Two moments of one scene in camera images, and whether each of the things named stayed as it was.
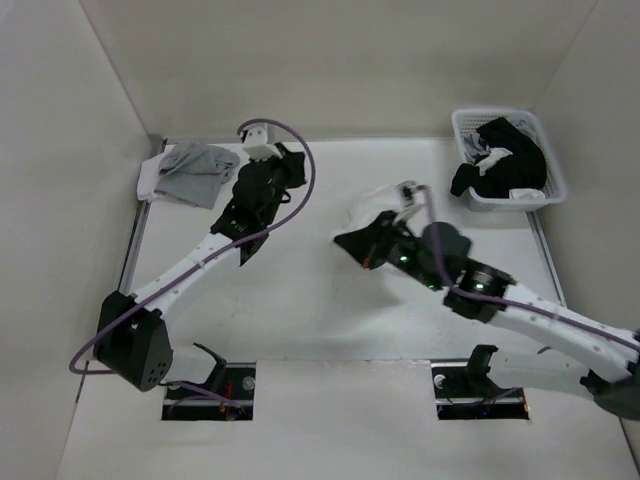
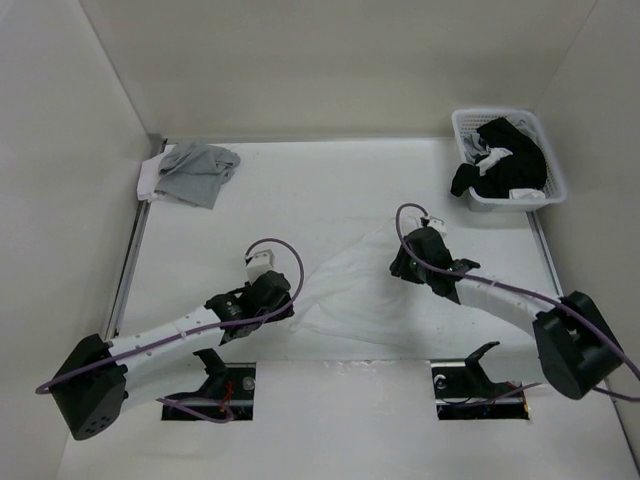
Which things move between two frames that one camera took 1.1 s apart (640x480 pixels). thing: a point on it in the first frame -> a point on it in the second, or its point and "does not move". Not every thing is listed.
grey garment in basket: [472, 147] does not move
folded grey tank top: [194, 173] does not move
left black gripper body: [285, 177] -> [284, 314]
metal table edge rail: [127, 275] does not move
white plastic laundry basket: [468, 120] does not move
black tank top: [526, 168] does not move
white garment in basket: [526, 194] does not move
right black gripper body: [389, 243] -> [409, 270]
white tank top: [413, 201] -> [348, 288]
